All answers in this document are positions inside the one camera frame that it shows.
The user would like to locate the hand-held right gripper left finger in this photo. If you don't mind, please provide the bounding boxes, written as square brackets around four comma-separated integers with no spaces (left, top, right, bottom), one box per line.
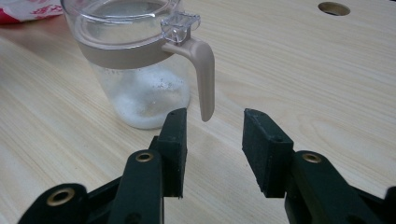
[108,107,189,224]

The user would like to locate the white granules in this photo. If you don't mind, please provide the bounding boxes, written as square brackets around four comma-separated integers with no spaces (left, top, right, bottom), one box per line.
[113,68,191,131]

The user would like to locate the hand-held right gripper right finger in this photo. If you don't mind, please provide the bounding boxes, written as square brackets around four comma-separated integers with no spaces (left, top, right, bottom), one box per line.
[242,108,382,224]

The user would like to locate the white bag with red print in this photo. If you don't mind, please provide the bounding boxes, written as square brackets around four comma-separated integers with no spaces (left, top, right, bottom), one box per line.
[0,0,64,25]

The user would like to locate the clear jar with beige handle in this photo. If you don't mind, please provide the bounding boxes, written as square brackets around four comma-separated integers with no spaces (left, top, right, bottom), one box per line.
[60,0,217,131]

